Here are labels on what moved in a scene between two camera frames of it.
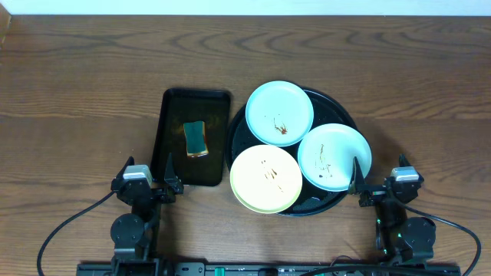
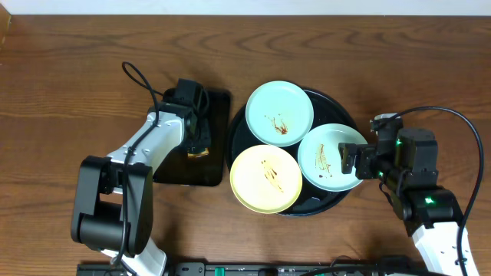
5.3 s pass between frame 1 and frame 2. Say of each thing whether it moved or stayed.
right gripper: moved
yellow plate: stayed
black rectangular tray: stayed
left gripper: moved
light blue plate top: stayed
